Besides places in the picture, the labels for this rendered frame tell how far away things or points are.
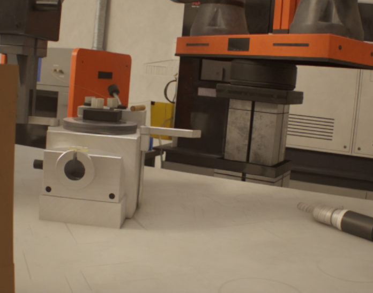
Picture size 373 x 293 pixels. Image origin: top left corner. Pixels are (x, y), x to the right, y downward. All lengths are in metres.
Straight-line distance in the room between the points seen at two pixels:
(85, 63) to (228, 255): 1.43
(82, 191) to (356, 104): 1.67
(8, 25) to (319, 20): 0.60
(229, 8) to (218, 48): 0.13
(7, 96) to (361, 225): 0.44
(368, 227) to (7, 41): 0.45
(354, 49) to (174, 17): 2.65
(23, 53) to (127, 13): 3.14
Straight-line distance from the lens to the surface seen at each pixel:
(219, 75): 2.18
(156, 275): 0.41
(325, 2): 0.97
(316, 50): 0.93
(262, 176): 1.08
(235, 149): 1.11
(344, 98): 2.08
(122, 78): 2.09
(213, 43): 1.17
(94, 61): 1.89
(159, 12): 3.58
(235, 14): 1.24
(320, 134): 2.10
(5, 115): 0.22
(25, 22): 0.55
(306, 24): 0.96
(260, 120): 1.09
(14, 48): 0.57
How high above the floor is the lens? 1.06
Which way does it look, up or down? 7 degrees down
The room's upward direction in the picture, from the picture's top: 5 degrees clockwise
